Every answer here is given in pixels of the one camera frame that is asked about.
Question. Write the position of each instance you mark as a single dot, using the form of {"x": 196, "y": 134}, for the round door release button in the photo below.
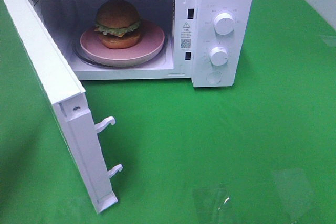
{"x": 214, "y": 77}

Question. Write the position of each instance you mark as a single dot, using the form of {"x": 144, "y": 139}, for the pink round plate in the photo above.
{"x": 151, "y": 42}

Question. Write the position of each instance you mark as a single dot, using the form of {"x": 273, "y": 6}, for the burger with lettuce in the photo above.
{"x": 118, "y": 24}

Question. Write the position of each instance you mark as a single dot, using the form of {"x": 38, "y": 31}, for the white microwave door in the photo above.
{"x": 67, "y": 98}

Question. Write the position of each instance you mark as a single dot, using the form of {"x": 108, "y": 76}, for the lower white round knob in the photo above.
{"x": 218, "y": 56}

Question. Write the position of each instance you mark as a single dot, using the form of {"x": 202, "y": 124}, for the white round knob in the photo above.
{"x": 218, "y": 56}
{"x": 224, "y": 22}

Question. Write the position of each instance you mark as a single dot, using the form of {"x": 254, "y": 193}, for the white microwave oven body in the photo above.
{"x": 189, "y": 24}

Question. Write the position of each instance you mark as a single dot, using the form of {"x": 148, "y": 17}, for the upper white round knob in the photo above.
{"x": 224, "y": 22}

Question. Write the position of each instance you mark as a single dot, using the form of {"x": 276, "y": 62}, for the glass microwave turntable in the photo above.
{"x": 162, "y": 59}

